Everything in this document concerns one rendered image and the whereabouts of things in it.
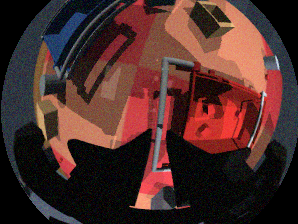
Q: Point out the red plastic tray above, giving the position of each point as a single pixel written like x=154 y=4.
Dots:
x=227 y=133

